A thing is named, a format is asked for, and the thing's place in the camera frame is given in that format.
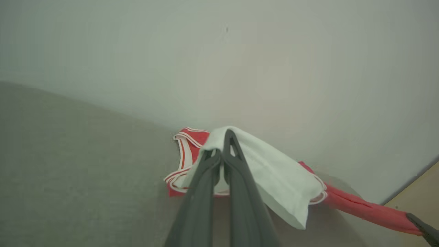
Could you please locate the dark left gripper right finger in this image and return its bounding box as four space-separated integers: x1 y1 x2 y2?
222 129 281 247

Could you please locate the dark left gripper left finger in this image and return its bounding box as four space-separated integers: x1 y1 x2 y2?
164 149 223 247

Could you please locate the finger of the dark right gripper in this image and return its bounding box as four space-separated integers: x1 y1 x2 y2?
406 212 439 247

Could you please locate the red jersey with white lettering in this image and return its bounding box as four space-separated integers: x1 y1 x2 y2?
164 126 424 236

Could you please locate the grey fabric sofa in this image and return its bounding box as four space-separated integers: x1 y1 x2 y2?
0 81 379 247

